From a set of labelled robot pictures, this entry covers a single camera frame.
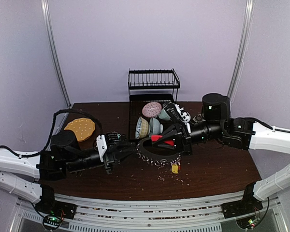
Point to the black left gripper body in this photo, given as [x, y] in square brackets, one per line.
[108, 158]

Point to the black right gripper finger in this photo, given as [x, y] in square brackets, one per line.
[168, 137]
[164, 146]

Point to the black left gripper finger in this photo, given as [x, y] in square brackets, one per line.
[126, 146]
[121, 156]

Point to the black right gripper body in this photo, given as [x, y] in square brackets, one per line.
[185, 139]

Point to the large grey red keyring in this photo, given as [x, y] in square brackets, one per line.
[155, 155]

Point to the yellow tag key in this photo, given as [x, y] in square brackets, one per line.
[175, 168]

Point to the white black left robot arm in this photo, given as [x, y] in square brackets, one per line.
[20, 171]

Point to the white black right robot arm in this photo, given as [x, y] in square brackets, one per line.
[246, 133]

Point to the grey blue ribbed bowl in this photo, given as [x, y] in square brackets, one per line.
[155, 127]

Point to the green celadon bowl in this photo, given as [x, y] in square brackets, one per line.
[164, 115]

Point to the light blue flower plate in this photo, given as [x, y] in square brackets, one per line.
[198, 119]

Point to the blue yellow patterned bowl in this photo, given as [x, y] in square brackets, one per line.
[142, 128]

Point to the pink patterned bowl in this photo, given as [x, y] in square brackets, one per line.
[152, 109]

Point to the yellow dotted plate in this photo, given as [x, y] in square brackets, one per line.
[83, 128]

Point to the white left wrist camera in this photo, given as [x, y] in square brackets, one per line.
[101, 146]

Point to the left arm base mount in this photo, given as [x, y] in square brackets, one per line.
[53, 218]

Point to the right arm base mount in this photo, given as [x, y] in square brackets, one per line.
[247, 213]

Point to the right aluminium frame post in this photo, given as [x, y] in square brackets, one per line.
[243, 45]

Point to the aluminium frame post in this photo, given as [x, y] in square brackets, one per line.
[54, 54]
[243, 45]

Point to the left aluminium frame post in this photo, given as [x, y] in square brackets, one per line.
[54, 54]

